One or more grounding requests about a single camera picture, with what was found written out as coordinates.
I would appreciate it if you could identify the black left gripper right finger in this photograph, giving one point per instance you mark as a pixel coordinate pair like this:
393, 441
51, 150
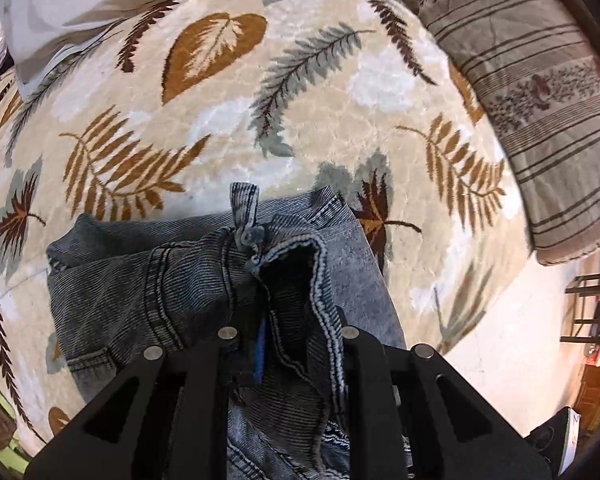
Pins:
410, 415

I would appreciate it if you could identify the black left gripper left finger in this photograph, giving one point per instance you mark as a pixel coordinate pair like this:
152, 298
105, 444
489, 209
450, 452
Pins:
163, 417

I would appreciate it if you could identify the blue denim pants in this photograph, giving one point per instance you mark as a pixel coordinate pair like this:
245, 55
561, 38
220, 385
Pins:
290, 271

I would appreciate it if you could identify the lime green bedsheet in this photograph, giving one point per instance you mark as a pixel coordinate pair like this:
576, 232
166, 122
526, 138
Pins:
5, 434

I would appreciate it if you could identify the dark wooden chair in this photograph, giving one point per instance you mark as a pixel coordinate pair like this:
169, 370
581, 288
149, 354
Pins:
584, 324

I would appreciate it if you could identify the cream leaf-pattern blanket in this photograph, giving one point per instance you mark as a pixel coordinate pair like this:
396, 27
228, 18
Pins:
171, 106

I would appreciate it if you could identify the beige striped quilt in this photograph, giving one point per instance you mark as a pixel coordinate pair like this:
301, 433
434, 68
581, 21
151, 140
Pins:
529, 74

